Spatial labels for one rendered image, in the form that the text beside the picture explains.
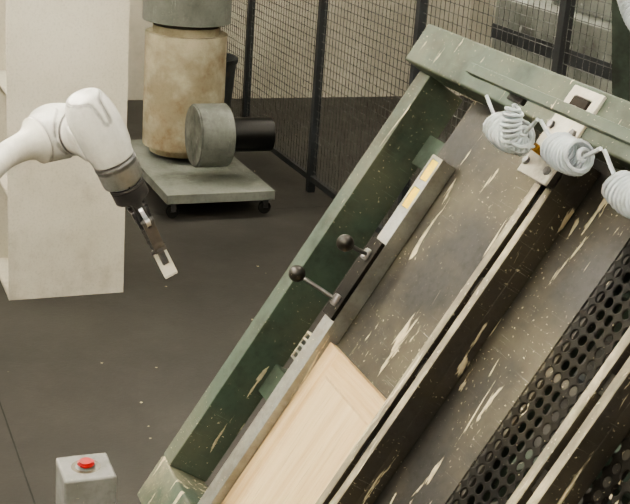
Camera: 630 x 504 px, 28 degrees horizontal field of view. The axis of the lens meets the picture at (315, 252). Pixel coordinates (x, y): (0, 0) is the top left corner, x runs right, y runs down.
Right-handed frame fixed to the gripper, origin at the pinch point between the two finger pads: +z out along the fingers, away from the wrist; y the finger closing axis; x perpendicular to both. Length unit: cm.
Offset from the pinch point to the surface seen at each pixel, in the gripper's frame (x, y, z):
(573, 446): -34, -102, 12
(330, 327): -24.3, -16.6, 24.9
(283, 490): 2, -34, 43
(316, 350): -19.4, -16.6, 28.2
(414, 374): -27, -56, 18
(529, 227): -57, -60, 0
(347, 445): -12, -44, 34
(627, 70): -122, 5, 16
